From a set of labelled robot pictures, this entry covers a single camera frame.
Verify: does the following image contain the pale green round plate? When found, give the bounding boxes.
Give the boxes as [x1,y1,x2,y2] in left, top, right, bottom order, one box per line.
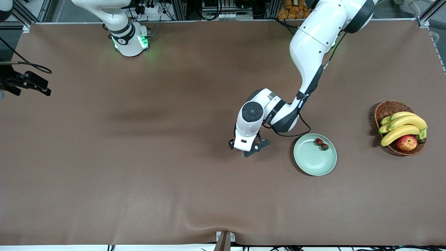
[293,134,337,176]

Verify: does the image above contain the brown table cover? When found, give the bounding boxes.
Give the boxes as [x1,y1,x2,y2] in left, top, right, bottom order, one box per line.
[0,19,446,246]

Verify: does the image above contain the brown wicker basket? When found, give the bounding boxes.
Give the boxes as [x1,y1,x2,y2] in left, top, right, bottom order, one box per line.
[374,100,426,156]

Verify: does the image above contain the bag of orange bread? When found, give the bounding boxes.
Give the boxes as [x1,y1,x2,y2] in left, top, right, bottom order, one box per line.
[277,0,312,20]

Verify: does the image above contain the yellow banana bunch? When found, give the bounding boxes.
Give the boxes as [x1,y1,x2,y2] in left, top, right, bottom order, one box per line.
[378,112,428,147]

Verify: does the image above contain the red yellow apple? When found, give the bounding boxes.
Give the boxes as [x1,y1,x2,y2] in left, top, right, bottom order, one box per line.
[396,135,418,151]

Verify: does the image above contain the white power strip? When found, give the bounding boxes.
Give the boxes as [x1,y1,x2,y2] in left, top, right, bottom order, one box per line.
[134,3,161,15]

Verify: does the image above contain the black left camera cable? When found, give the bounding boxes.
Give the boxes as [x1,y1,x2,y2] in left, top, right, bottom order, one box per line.
[233,31,346,140]

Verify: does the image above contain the black camera cable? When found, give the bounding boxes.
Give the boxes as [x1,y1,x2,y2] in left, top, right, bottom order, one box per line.
[0,37,53,75]
[233,31,346,140]

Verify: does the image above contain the black right camera cable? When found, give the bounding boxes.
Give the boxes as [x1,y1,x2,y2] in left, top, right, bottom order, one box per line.
[0,37,53,75]

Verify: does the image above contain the aluminium frame post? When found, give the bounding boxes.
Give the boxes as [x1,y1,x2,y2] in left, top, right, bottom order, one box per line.
[172,0,187,21]
[267,0,281,20]
[10,0,32,33]
[416,0,446,28]

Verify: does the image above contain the metal table clamp bracket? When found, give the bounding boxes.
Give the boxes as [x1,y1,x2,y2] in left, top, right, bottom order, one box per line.
[214,231,236,251]

